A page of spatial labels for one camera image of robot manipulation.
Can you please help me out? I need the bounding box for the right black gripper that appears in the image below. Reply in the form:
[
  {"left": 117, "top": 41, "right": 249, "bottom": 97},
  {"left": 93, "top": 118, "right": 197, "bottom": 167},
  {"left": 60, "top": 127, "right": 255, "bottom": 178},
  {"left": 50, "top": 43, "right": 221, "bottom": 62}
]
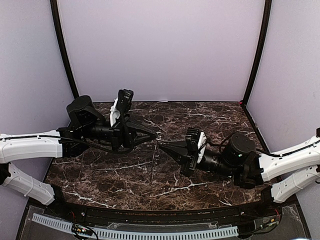
[{"left": 159, "top": 141, "right": 237, "bottom": 180}]

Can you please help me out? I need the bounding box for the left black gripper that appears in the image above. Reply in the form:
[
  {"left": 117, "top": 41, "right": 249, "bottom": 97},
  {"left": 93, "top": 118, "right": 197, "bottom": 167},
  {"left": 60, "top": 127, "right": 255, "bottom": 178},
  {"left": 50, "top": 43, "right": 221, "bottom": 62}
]
[{"left": 81, "top": 112, "right": 157, "bottom": 152}]

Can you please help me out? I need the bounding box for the translucent ring plate with keyrings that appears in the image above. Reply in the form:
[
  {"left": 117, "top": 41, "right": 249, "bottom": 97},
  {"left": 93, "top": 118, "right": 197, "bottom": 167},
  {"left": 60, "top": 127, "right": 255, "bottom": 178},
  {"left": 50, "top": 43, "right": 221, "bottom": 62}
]
[{"left": 149, "top": 131, "right": 163, "bottom": 187}]

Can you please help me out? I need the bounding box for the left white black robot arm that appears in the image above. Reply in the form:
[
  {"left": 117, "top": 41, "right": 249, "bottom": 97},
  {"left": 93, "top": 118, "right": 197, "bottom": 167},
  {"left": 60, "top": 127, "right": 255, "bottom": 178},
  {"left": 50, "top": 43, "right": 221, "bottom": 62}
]
[{"left": 0, "top": 89, "right": 157, "bottom": 218}]

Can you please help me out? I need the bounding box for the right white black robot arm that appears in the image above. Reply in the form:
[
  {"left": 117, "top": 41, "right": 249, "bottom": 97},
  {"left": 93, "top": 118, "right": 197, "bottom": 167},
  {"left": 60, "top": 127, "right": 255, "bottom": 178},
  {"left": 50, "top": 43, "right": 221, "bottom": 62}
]
[{"left": 159, "top": 128, "right": 320, "bottom": 217}]

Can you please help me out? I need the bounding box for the small circuit board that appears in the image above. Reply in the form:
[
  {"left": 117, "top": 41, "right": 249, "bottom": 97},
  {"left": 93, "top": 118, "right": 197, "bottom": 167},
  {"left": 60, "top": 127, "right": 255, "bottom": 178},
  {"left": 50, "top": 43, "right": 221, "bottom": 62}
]
[{"left": 71, "top": 224, "right": 93, "bottom": 237}]

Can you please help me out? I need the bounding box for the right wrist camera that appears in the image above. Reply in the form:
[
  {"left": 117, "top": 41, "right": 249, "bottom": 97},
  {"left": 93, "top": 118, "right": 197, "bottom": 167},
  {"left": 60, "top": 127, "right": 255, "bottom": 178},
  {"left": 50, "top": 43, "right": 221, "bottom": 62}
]
[{"left": 185, "top": 127, "right": 207, "bottom": 164}]

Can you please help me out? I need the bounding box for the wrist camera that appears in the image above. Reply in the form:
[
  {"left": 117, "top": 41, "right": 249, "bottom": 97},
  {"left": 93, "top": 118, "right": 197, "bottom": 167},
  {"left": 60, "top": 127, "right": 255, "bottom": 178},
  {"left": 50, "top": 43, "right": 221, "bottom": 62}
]
[
  {"left": 185, "top": 127, "right": 207, "bottom": 164},
  {"left": 109, "top": 89, "right": 134, "bottom": 127}
]

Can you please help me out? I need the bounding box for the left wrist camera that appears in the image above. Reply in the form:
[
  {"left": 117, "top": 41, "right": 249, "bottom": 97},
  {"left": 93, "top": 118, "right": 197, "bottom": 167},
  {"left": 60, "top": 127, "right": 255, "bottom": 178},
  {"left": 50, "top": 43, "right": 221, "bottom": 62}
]
[{"left": 109, "top": 89, "right": 134, "bottom": 127}]

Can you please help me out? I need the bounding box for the black front rail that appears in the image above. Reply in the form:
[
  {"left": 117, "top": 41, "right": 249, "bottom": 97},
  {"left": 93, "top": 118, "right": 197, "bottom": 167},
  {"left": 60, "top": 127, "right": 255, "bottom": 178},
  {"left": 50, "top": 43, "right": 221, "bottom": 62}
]
[{"left": 56, "top": 202, "right": 264, "bottom": 226}]

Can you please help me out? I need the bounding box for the white slotted cable duct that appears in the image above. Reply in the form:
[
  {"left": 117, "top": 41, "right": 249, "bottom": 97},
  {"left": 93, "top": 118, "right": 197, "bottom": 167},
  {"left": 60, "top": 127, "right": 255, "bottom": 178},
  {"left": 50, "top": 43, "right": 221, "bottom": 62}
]
[{"left": 31, "top": 213, "right": 239, "bottom": 240}]

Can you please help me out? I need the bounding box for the left black frame post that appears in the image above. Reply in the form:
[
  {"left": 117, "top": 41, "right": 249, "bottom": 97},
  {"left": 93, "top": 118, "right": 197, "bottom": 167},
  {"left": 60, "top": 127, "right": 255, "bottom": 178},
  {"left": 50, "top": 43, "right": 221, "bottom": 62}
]
[{"left": 49, "top": 0, "right": 80, "bottom": 99}]

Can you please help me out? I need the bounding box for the black frame post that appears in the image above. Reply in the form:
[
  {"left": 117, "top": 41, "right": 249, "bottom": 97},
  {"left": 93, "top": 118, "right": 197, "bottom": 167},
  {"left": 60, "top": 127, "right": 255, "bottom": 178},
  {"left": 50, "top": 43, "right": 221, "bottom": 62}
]
[
  {"left": 49, "top": 0, "right": 80, "bottom": 99},
  {"left": 242, "top": 0, "right": 272, "bottom": 108}
]

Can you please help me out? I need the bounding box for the right black frame post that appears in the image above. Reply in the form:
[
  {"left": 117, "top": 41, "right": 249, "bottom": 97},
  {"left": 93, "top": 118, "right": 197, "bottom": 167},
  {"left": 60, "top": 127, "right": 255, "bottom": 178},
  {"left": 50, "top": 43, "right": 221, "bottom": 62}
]
[{"left": 242, "top": 0, "right": 272, "bottom": 108}]

